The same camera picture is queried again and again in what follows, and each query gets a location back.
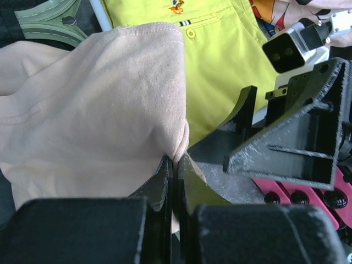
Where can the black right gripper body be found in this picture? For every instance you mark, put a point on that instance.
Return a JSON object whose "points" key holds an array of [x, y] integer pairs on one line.
{"points": [[280, 100]]}

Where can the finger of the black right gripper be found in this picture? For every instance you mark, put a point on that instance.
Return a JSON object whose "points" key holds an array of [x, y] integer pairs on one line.
{"points": [[301, 146], [231, 133]]}

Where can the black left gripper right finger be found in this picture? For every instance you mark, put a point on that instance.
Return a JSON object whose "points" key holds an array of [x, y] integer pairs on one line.
{"points": [[213, 230]]}

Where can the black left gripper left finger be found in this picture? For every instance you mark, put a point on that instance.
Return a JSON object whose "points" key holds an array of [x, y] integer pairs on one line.
{"points": [[135, 229]]}

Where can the black box with pink ends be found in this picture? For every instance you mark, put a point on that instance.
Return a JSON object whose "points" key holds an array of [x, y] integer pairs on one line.
{"points": [[336, 203]]}

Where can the yellow shorts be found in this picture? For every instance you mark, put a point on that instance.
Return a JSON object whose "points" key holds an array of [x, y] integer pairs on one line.
{"points": [[220, 60]]}

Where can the beige pink garment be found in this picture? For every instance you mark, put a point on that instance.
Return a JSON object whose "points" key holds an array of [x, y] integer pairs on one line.
{"points": [[95, 121]]}

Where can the green hard-shell suitcase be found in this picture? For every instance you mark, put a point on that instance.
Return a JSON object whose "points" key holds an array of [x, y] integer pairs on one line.
{"points": [[62, 24]]}

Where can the orange cartoon mouse cloth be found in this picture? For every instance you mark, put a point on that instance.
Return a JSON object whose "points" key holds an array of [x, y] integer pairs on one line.
{"points": [[275, 16]]}

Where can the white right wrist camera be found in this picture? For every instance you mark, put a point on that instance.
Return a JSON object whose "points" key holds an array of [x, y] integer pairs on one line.
{"points": [[297, 49]]}

